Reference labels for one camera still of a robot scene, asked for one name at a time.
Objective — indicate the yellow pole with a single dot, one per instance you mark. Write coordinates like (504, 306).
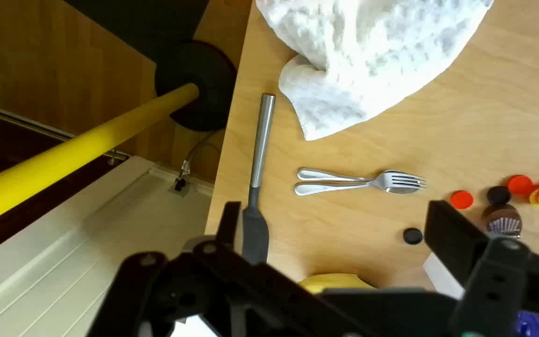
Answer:
(83, 150)

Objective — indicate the white cloth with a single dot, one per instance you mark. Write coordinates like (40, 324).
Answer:
(369, 49)

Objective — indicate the white paper strip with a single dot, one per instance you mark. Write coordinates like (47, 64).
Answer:
(438, 274)

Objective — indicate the yellow banana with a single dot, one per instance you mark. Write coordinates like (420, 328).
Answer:
(336, 283)

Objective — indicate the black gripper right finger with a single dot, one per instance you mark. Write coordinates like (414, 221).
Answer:
(455, 240)

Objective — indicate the silver fork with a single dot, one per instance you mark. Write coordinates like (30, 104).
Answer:
(328, 188)
(332, 175)

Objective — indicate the orange game disc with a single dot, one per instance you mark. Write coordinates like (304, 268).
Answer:
(461, 199)
(521, 184)
(534, 195)

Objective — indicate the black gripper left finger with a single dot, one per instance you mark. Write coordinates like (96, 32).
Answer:
(229, 223)

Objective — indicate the blue connect four grid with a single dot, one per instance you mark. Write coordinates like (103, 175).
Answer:
(532, 326)

